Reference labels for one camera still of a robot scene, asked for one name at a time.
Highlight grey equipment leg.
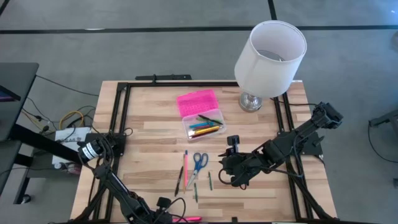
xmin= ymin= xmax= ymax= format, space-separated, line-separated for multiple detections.
xmin=368 ymin=108 xmax=398 ymax=128

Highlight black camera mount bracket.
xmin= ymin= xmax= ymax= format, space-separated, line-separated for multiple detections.
xmin=135 ymin=73 xmax=193 ymax=82

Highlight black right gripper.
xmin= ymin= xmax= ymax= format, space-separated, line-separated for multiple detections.
xmin=217 ymin=134 xmax=268 ymax=189

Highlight dark laptop screen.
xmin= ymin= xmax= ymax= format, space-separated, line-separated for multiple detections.
xmin=0 ymin=84 xmax=22 ymax=103

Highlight blue-handled scissors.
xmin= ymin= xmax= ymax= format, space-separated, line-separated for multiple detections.
xmin=186 ymin=152 xmax=209 ymax=189

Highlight pink highlighter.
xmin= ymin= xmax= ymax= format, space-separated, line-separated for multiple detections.
xmin=172 ymin=216 xmax=203 ymax=223

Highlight pink-lidded clear plastic pencil box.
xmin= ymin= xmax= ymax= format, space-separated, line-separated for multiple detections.
xmin=176 ymin=89 xmax=227 ymax=141

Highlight black pen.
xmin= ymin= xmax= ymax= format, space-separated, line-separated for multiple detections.
xmin=174 ymin=166 xmax=184 ymax=197
xmin=197 ymin=114 xmax=224 ymax=126

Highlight white control box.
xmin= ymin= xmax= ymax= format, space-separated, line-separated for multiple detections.
xmin=52 ymin=126 xmax=91 ymax=166

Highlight white-shade silver table lamp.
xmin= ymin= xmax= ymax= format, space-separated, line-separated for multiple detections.
xmin=234 ymin=20 xmax=308 ymax=113

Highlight green highlighter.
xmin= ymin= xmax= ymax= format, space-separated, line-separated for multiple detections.
xmin=195 ymin=116 xmax=218 ymax=125

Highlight yellow highlighter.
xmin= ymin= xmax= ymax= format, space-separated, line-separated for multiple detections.
xmin=193 ymin=125 xmax=221 ymax=136

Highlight black aluminium table frame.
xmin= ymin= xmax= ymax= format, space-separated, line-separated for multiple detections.
xmin=73 ymin=81 xmax=336 ymax=224

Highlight dark grey side desk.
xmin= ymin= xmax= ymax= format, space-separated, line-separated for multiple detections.
xmin=0 ymin=62 xmax=84 ymax=205

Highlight yellow cable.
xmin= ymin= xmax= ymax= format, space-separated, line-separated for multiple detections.
xmin=58 ymin=110 xmax=85 ymax=130

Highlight blue marker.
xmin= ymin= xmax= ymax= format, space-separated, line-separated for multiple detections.
xmin=188 ymin=121 xmax=215 ymax=129

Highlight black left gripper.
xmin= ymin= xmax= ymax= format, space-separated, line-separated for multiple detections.
xmin=141 ymin=195 xmax=183 ymax=224

